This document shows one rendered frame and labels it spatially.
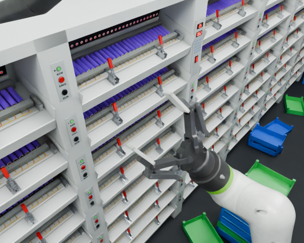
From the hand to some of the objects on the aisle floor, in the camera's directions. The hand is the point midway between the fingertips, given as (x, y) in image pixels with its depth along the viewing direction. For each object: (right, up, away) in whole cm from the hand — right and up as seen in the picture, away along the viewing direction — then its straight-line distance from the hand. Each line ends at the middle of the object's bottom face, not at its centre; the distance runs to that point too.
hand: (152, 121), depth 55 cm
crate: (+38, -88, +145) cm, 174 cm away
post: (+60, -38, +206) cm, 218 cm away
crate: (+66, -86, +148) cm, 183 cm away
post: (-33, -104, +125) cm, 166 cm away
